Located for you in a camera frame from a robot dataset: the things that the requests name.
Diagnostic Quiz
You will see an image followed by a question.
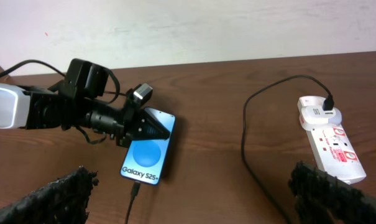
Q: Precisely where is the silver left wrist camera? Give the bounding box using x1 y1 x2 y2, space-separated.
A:
133 83 153 106

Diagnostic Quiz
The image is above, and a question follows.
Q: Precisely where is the blue Galaxy smartphone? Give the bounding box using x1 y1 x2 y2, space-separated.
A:
120 107 176 185

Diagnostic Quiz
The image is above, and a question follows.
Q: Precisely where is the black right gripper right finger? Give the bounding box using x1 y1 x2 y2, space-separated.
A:
288 162 376 223

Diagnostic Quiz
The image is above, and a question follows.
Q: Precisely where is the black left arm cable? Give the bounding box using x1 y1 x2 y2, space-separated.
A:
0 58 128 146

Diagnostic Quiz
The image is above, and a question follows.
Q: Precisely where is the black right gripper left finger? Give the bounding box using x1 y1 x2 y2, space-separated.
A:
0 166 99 224

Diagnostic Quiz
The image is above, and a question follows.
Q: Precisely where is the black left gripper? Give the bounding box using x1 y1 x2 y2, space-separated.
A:
85 88 170 148

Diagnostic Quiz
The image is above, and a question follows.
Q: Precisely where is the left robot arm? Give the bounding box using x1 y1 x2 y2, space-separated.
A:
0 58 171 147

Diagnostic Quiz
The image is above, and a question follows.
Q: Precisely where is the white power strip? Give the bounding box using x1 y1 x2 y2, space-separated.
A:
297 96 366 184

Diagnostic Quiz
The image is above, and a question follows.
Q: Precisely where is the white USB charger adapter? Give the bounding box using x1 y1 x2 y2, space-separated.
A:
299 105 342 131

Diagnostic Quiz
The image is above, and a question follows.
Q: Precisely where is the black USB charging cable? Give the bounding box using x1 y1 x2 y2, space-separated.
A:
124 73 336 224

